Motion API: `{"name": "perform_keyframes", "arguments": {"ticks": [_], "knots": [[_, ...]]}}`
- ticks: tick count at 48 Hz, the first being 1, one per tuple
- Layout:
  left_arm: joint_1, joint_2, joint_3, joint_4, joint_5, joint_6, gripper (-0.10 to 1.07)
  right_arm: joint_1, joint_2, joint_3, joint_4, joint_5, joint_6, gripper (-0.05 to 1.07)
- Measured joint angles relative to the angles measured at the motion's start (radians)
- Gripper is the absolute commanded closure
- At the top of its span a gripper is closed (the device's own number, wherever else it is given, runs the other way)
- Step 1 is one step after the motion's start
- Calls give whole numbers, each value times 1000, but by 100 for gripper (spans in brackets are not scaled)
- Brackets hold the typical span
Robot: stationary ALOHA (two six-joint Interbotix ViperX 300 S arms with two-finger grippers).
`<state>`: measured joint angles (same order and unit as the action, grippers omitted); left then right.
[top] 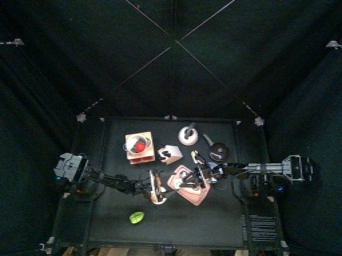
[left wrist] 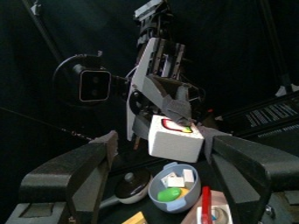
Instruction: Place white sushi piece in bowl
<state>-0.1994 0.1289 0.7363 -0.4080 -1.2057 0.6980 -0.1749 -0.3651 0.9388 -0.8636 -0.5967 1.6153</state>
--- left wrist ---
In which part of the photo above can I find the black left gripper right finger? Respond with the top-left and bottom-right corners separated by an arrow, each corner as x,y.
198,125 -> 299,224

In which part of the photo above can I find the finger of the grey padded right gripper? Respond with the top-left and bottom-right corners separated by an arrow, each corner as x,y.
131,114 -> 152,142
147,73 -> 195,127

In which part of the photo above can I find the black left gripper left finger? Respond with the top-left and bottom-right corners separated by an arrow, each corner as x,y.
17,129 -> 119,224

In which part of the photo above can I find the white block with coloured print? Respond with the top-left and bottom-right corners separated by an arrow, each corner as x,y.
145,114 -> 206,164

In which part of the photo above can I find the white sushi piece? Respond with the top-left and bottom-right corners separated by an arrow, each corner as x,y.
160,171 -> 186,188
182,168 -> 195,188

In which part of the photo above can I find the yellow toy food piece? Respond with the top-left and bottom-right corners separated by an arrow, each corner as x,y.
179,187 -> 192,200

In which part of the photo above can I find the light blue bowl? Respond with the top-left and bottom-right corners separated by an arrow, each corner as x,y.
147,162 -> 203,214

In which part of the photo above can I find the green toy food piece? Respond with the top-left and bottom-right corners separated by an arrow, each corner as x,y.
156,187 -> 183,203

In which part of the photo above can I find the white toy pot dark lid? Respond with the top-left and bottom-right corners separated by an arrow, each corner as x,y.
97,167 -> 155,210

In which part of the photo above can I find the pink and white toy box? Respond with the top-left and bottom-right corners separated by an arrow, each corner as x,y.
182,189 -> 235,224

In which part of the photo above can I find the black equipment with white labels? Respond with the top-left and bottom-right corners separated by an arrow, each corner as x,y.
215,89 -> 299,139

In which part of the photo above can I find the red toy utensil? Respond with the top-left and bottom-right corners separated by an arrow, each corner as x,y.
200,185 -> 214,224

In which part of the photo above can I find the yellow toy block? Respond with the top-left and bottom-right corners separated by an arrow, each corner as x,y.
121,211 -> 148,224

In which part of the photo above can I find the black camera with ring mount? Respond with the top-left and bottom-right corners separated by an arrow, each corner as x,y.
51,52 -> 119,109

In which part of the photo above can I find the black frame pole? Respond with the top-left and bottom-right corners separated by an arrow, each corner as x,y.
21,0 -> 65,67
259,0 -> 295,93

